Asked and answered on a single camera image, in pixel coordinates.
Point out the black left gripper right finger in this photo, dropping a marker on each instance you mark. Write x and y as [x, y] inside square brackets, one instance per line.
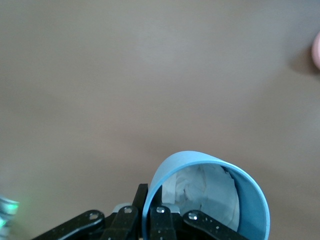
[160, 225]

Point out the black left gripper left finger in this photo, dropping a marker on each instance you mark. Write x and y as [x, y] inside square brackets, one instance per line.
[122, 225]

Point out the white paper tissue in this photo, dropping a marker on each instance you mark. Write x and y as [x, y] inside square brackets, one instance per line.
[200, 190]

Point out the light blue plastic cup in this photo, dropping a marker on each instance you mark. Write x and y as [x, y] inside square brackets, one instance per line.
[175, 162]

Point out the pink bowl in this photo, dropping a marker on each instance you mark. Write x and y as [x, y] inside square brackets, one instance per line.
[317, 51]

